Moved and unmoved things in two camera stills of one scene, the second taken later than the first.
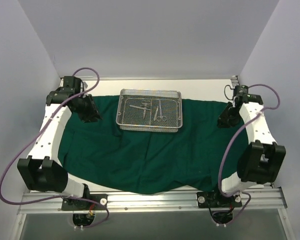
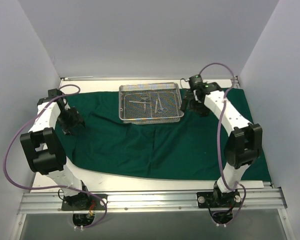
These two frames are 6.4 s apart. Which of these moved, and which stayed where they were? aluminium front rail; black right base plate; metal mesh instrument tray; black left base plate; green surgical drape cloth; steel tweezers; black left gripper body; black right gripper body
Moved: black left gripper body; metal mesh instrument tray; green surgical drape cloth; black right gripper body; steel tweezers
Stayed: aluminium front rail; black right base plate; black left base plate
